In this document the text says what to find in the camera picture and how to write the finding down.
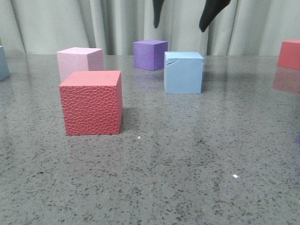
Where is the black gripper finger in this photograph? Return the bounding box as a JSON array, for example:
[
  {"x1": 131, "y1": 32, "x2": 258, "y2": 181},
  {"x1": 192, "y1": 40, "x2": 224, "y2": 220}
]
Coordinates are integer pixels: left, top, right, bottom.
[
  {"x1": 199, "y1": 0, "x2": 231, "y2": 32},
  {"x1": 152, "y1": 0, "x2": 164, "y2": 29}
]

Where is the light blue cracked foam block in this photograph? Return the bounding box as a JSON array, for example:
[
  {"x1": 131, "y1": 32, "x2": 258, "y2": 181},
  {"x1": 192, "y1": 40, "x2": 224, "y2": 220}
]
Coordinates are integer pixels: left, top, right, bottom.
[{"x1": 164, "y1": 52, "x2": 204, "y2": 94}]

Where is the purple foam block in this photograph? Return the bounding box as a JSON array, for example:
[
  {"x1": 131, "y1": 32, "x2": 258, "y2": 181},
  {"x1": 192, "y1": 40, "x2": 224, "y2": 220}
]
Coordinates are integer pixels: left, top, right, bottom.
[{"x1": 133, "y1": 40, "x2": 168, "y2": 71}]

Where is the red foam block far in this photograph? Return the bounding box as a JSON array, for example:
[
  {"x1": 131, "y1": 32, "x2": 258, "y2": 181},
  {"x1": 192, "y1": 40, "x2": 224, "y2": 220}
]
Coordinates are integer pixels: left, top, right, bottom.
[{"x1": 277, "y1": 39, "x2": 300, "y2": 69}]

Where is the pink foam block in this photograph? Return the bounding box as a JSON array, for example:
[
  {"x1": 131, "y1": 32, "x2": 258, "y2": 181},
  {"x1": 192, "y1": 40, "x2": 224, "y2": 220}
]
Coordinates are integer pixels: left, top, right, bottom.
[{"x1": 57, "y1": 47, "x2": 104, "y2": 82}]

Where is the red textured foam block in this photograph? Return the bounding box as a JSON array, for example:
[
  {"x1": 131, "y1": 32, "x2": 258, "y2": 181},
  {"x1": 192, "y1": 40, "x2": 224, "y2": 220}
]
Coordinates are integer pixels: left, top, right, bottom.
[{"x1": 59, "y1": 70, "x2": 123, "y2": 135}]

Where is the grey curtain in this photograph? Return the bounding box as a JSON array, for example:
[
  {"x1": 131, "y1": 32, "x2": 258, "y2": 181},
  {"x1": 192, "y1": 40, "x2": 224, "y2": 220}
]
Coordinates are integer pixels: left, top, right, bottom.
[{"x1": 0, "y1": 0, "x2": 300, "y2": 55}]

